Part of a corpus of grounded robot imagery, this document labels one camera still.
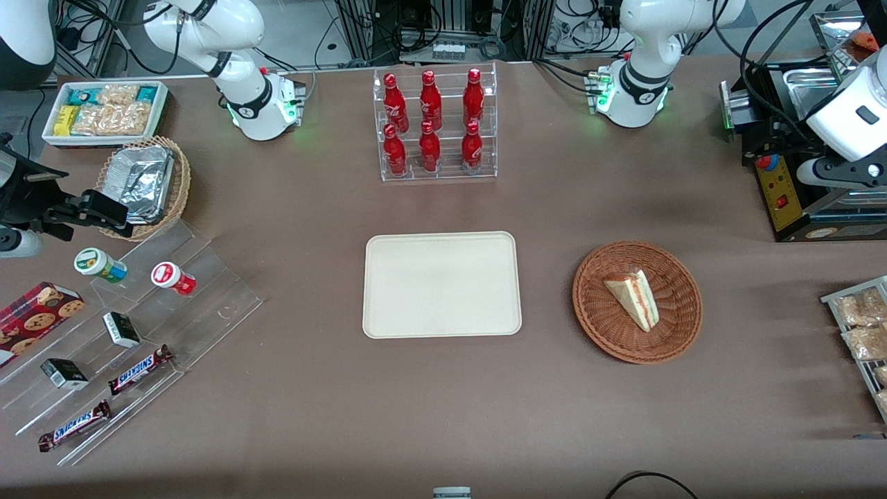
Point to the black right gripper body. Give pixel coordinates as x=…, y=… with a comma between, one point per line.
x=28, y=196

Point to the triangular sandwich wedge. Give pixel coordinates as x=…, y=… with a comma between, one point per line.
x=636, y=298

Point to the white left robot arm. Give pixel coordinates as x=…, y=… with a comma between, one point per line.
x=634, y=90

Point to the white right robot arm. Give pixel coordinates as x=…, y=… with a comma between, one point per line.
x=258, y=104

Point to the light wicker basket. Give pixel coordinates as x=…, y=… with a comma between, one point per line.
x=181, y=180

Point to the brown round wicker basket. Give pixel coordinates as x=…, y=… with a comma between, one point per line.
x=610, y=326

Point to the cream rectangular serving tray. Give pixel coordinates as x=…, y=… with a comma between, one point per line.
x=442, y=285

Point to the stacked aluminium foil trays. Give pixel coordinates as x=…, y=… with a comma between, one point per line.
x=142, y=180

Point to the green lidded yogurt cup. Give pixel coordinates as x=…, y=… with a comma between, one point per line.
x=97, y=263

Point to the white plastic snack bin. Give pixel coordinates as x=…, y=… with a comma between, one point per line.
x=50, y=137

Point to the black food warmer machine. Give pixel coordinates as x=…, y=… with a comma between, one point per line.
x=783, y=201

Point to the clear rice cracker bag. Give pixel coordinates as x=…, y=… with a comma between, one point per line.
x=118, y=95
x=114, y=119

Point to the yellow snack packet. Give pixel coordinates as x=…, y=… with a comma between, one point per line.
x=66, y=121

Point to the red lidded yogurt cup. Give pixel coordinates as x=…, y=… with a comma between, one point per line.
x=170, y=276

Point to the steel food pan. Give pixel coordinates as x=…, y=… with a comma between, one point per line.
x=807, y=86

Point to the teal snack packet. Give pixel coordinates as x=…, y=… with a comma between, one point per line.
x=147, y=94
x=82, y=95

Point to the red tartan cookie box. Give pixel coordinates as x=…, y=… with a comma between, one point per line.
x=34, y=319

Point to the small black white carton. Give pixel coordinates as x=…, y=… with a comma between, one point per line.
x=64, y=374
x=122, y=330

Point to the clear acrylic stepped stand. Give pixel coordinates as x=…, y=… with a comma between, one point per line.
x=208, y=291

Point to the orange fried food piece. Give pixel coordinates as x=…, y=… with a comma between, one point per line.
x=867, y=39

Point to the clear bagged pastry snack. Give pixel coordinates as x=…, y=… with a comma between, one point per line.
x=859, y=308
x=881, y=375
x=883, y=402
x=866, y=343

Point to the steel display shelf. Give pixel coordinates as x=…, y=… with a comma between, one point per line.
x=831, y=34

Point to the Snickers chocolate bar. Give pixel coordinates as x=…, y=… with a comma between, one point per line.
x=138, y=370
x=75, y=425

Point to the red drink bottle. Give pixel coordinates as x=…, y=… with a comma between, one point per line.
x=429, y=149
x=395, y=152
x=430, y=100
x=395, y=100
x=474, y=97
x=472, y=147

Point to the clear acrylic bottle rack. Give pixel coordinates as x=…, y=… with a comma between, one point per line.
x=438, y=177

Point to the white power strip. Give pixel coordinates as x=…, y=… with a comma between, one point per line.
x=448, y=50

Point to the grey white table-edge device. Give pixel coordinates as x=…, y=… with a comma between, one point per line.
x=452, y=493

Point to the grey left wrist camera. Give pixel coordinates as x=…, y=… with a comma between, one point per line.
x=808, y=173

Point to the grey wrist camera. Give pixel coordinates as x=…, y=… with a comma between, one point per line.
x=808, y=173
x=19, y=244

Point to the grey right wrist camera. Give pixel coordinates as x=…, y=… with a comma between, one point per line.
x=19, y=244

